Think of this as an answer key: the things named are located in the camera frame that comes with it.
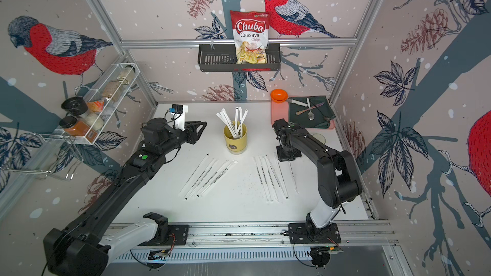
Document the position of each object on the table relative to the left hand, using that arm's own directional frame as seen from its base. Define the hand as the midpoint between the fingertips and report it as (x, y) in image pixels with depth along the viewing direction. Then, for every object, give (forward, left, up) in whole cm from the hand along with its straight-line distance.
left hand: (206, 119), depth 73 cm
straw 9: (-11, -30, -31) cm, 45 cm away
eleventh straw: (-12, -37, -29) cm, 49 cm away
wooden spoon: (+30, -47, -30) cm, 63 cm away
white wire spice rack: (+3, +39, +5) cm, 39 cm away
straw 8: (-11, -27, -31) cm, 43 cm away
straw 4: (-11, +1, -31) cm, 33 cm away
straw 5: (-3, -9, -31) cm, 33 cm away
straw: (-9, +10, -30) cm, 33 cm away
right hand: (-3, -35, -25) cm, 43 cm away
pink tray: (+30, -36, -30) cm, 55 cm away
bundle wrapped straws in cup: (+8, -10, -19) cm, 23 cm away
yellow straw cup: (+1, -10, -22) cm, 24 cm away
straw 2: (-11, +7, -31) cm, 34 cm away
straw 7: (-12, -25, -30) cm, 41 cm away
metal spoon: (+28, -54, -31) cm, 68 cm away
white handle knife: (+38, -47, -29) cm, 67 cm away
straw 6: (-12, -22, -30) cm, 39 cm away
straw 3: (-12, +5, -30) cm, 33 cm away
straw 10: (-12, -32, -30) cm, 46 cm away
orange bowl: (+42, -35, -27) cm, 61 cm away
